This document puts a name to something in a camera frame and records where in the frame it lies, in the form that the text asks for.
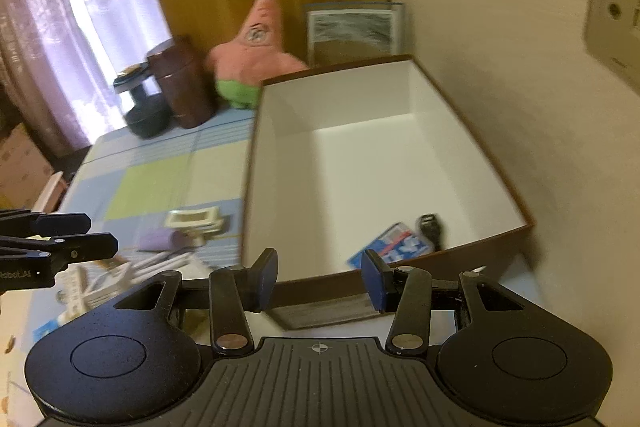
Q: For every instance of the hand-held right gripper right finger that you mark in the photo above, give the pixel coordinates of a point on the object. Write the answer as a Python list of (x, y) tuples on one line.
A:
[(372, 279)]

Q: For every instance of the white power strip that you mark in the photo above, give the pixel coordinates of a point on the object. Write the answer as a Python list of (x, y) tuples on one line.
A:
[(95, 289)]

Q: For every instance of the black car key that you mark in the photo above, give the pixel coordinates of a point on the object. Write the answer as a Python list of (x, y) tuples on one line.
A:
[(430, 229)]

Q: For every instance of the framed grey picture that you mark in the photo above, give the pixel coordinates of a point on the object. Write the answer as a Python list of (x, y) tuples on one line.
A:
[(350, 29)]

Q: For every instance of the white wall socket plate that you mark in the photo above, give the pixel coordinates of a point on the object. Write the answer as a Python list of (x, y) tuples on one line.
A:
[(612, 22)]

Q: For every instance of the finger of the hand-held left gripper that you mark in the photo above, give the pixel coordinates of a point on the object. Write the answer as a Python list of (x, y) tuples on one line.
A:
[(60, 223), (85, 246)]

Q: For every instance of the brown shipping carton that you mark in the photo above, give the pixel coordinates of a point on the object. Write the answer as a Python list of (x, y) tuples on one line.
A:
[(20, 167)]

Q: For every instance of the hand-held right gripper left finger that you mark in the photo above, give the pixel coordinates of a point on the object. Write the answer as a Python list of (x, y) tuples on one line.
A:
[(267, 277)]

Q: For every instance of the blue and white packet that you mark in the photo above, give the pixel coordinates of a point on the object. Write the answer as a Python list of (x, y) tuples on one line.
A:
[(400, 244)]

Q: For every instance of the white flat panel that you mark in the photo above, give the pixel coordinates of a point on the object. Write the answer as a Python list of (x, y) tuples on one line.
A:
[(50, 192)]

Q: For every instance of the brown box with white inside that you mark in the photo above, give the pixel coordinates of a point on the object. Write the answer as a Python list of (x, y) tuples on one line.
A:
[(350, 167)]

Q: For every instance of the purple cylinder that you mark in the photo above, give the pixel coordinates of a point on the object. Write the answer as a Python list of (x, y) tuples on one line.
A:
[(160, 240)]

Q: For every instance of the brown cylindrical container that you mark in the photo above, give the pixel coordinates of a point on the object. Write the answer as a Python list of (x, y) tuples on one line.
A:
[(182, 87)]

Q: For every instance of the pink lace curtain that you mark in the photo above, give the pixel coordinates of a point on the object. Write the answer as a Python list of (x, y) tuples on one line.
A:
[(30, 7)]

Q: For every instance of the checkered pastel tablecloth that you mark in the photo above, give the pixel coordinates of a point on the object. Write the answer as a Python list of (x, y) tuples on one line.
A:
[(150, 187)]

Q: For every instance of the black dumbbell-shaped lamp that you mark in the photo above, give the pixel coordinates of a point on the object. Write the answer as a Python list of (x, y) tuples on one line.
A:
[(147, 119)]

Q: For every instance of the pink starfish plush toy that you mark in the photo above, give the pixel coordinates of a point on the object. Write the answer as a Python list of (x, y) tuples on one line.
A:
[(255, 52)]

